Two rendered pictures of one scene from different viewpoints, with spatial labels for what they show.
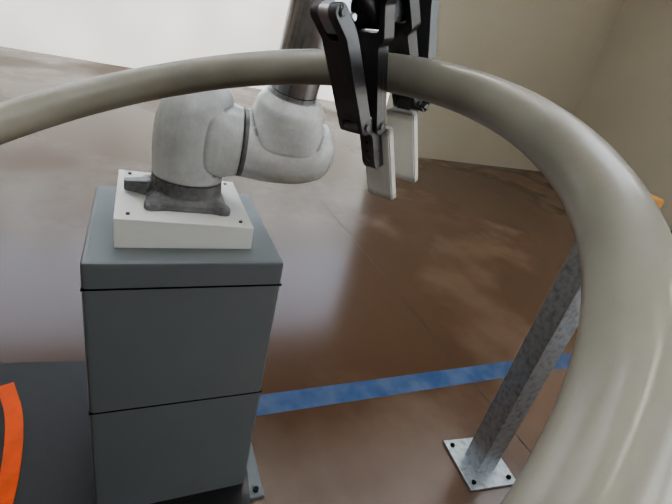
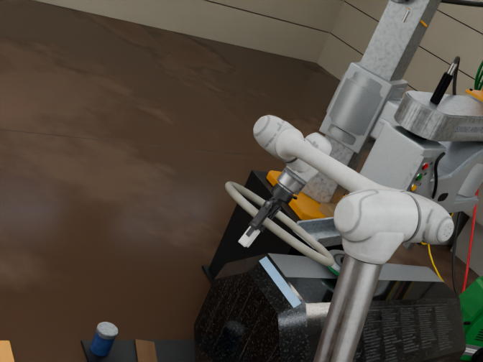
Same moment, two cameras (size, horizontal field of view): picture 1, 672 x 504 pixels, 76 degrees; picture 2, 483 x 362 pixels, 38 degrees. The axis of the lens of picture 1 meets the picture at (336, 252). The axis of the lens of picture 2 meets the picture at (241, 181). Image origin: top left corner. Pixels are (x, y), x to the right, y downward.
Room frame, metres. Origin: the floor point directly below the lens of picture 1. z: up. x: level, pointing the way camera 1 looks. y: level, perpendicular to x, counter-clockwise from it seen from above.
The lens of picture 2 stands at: (2.45, -0.63, 2.27)
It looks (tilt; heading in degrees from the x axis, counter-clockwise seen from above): 23 degrees down; 166
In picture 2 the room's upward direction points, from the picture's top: 23 degrees clockwise
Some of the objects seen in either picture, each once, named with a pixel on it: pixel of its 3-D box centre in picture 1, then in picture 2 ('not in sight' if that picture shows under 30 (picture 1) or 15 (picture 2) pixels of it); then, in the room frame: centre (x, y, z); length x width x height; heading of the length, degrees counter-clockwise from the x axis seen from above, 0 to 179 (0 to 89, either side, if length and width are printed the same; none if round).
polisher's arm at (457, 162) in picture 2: not in sight; (437, 181); (-0.44, 0.94, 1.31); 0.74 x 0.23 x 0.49; 129
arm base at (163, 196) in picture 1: (177, 185); not in sight; (0.92, 0.39, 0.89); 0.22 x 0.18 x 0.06; 118
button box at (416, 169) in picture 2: not in sight; (410, 185); (-0.07, 0.64, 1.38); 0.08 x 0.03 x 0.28; 129
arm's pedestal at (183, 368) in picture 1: (176, 347); not in sight; (0.93, 0.37, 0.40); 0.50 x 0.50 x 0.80; 28
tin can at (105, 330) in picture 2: not in sight; (103, 338); (-0.27, -0.27, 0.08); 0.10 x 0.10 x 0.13
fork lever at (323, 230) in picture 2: not in sight; (354, 228); (-0.14, 0.54, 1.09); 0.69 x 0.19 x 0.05; 129
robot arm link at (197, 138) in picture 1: (197, 128); not in sight; (0.93, 0.36, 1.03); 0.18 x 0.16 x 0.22; 112
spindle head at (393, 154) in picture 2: not in sight; (402, 179); (-0.26, 0.69, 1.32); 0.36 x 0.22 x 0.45; 129
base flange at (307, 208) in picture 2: not in sight; (318, 198); (-1.09, 0.69, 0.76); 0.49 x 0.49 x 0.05; 22
